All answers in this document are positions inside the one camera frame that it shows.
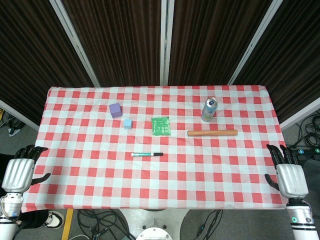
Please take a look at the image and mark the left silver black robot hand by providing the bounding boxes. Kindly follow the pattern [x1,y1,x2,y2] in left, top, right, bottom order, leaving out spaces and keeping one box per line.
[1,144,52,193]

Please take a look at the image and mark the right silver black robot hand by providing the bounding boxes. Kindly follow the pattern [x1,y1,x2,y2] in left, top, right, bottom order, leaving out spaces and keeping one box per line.
[264,144,310,199]

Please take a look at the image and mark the black power strip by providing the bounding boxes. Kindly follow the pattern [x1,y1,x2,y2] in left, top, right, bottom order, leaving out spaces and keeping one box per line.
[287,147,320,156]

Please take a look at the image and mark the black white sneaker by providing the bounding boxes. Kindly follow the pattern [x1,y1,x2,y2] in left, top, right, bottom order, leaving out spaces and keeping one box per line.
[42,210,65,230]

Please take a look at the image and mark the yellow floor tape strip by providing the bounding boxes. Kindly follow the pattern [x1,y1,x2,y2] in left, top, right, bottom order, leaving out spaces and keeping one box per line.
[61,208,75,240]

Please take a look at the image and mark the wooden rolling pin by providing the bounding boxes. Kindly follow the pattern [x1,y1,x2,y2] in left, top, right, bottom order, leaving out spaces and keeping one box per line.
[187,129,238,138]

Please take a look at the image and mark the light blue drink can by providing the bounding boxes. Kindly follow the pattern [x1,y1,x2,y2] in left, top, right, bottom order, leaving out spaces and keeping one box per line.
[201,97,218,123]

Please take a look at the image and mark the dark brown partition panel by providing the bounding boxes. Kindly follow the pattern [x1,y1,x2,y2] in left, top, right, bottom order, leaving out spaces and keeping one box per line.
[228,0,320,131]
[49,0,168,88]
[0,0,101,131]
[167,0,286,86]

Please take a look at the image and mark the purple cube block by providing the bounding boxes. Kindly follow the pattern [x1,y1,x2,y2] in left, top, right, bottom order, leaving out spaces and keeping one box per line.
[108,102,123,119]

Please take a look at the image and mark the red white checkered tablecloth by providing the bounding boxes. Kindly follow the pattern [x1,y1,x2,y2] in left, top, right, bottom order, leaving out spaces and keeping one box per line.
[21,85,288,213]

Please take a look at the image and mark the green sachet packet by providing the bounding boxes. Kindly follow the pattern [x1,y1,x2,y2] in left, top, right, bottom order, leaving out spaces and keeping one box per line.
[151,116,172,137]

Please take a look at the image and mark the black floor cable bundle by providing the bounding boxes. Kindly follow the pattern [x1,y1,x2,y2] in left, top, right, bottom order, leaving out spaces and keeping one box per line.
[0,108,25,137]
[194,209,224,238]
[296,109,320,151]
[76,209,137,240]

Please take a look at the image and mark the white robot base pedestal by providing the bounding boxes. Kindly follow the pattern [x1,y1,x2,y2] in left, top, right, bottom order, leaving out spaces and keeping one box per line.
[119,208,191,240]

